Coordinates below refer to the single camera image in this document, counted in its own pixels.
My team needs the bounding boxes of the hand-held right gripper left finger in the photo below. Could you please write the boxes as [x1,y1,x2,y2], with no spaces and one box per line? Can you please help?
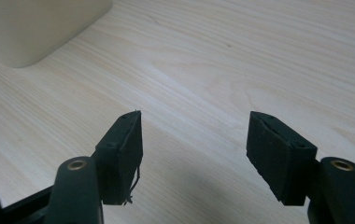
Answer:
[93,109,144,206]

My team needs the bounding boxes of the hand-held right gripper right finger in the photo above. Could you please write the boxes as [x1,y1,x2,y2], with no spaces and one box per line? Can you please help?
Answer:
[246,110,319,206]

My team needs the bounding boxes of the cream plastic bin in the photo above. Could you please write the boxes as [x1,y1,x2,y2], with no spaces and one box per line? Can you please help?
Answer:
[0,0,114,69]

